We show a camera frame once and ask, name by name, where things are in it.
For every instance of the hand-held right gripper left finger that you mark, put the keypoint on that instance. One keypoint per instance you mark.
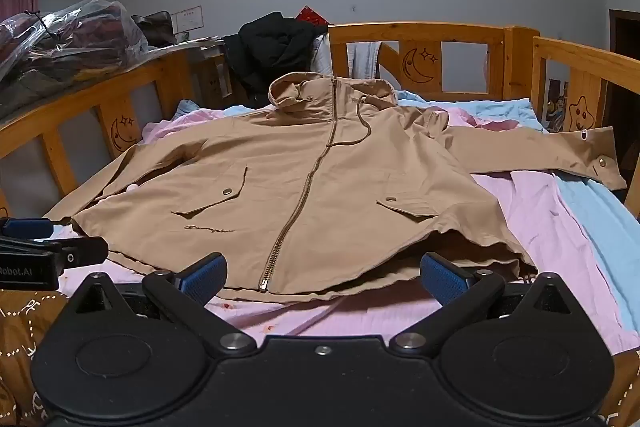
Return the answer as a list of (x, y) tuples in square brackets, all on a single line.
[(205, 281)]

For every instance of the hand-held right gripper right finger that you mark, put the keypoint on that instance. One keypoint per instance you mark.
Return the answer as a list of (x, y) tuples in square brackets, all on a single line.
[(442, 281)]

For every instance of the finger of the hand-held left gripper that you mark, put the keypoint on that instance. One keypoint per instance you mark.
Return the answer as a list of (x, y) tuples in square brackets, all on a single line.
[(75, 252), (25, 228)]

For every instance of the tan hooded zip jacket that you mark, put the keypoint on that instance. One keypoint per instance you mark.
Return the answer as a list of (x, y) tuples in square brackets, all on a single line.
[(320, 187)]

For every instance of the clear plastic bag of clothes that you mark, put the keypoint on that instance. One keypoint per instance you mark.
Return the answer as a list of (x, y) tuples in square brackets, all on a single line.
[(75, 42)]

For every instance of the black clothes pile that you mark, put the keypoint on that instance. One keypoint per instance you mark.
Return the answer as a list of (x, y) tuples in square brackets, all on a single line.
[(270, 47)]

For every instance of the brown printed blanket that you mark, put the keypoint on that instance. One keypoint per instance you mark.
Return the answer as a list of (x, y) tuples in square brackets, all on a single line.
[(20, 337)]

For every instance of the pink bed sheet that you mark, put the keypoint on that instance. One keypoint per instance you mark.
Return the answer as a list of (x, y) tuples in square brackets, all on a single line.
[(530, 227)]

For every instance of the light blue cloth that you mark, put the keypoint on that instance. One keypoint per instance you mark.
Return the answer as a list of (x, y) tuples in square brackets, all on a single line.
[(600, 217)]

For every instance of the pink curtain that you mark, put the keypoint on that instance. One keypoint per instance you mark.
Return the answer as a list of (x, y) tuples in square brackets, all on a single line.
[(20, 2)]

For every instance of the grey white hanging cloth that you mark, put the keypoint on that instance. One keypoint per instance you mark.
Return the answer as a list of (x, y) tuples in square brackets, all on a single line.
[(364, 59)]

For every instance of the dark brown handbag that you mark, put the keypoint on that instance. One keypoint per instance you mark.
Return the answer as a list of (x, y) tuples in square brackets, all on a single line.
[(155, 27)]

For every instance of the red paper item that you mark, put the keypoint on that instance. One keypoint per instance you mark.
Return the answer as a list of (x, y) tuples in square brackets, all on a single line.
[(311, 16)]

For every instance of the wooden bed frame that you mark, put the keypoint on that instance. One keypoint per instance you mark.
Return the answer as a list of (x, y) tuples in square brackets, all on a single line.
[(415, 32)]

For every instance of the white wall paper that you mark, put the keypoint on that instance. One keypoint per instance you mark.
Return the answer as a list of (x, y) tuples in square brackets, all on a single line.
[(190, 18)]

